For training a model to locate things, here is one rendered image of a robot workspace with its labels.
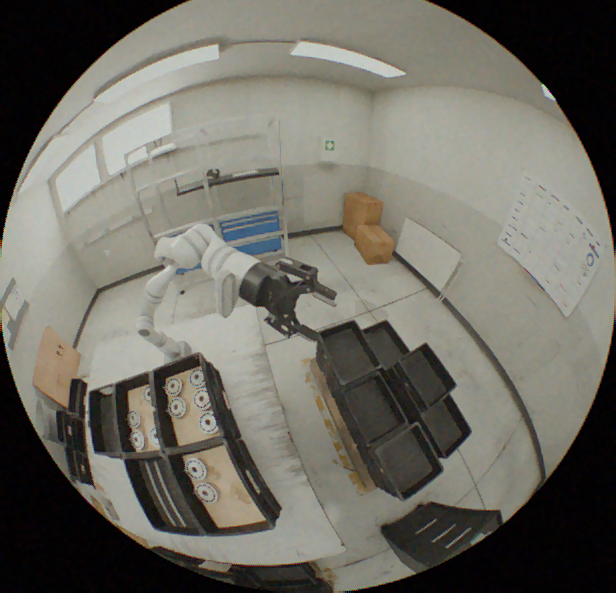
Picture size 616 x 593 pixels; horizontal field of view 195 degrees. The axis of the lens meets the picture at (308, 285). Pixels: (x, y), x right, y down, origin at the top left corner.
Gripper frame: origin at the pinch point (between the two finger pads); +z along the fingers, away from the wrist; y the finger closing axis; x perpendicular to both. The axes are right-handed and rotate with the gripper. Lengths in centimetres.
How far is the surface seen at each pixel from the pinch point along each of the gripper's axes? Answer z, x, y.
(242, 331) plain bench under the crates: -40, -33, 75
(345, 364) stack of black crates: 27, -53, 77
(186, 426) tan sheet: -27, 29, 73
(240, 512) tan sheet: 12, 48, 68
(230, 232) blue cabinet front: -146, -130, 75
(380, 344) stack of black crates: 54, -95, 85
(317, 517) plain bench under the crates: 43, 38, 73
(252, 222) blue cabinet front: -128, -149, 59
